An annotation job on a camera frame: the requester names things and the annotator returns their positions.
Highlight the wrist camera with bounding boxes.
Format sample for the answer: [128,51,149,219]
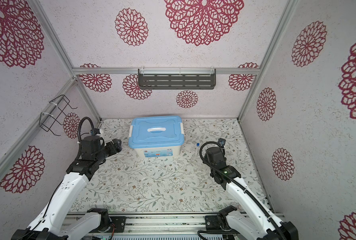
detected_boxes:
[218,138,226,148]
[80,135,104,155]

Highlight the grey wall shelf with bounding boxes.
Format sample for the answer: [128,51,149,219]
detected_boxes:
[138,69,217,90]

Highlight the white plastic storage bin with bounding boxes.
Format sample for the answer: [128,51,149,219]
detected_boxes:
[128,122,185,159]

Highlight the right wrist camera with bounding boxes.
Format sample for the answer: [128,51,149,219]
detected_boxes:
[218,138,226,148]

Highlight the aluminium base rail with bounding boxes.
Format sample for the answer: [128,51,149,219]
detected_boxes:
[39,212,291,238]

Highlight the blue plastic bin lid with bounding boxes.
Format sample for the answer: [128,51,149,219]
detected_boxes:
[128,116,185,149]

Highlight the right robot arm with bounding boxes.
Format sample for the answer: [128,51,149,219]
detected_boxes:
[198,139,299,240]

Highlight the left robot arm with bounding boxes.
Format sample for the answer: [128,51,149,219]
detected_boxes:
[11,117,122,240]

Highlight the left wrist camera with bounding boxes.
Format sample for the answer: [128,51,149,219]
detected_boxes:
[80,135,104,155]

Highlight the black wire wall rack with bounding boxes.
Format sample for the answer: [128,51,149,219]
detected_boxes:
[38,95,77,137]

